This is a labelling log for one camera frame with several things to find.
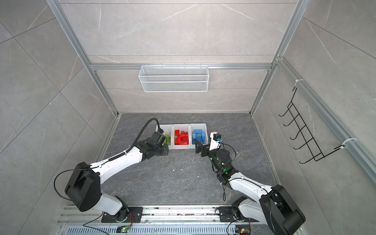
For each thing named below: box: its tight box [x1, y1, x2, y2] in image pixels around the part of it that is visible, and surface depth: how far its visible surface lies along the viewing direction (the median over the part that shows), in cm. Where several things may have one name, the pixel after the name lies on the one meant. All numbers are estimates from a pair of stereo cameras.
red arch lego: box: [175, 130, 189, 145], surface depth 101 cm
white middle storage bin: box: [172, 123, 191, 150], surface depth 103 cm
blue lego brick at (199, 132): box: [193, 129, 204, 136], surface depth 109 cm
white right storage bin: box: [189, 123, 209, 150], surface depth 103 cm
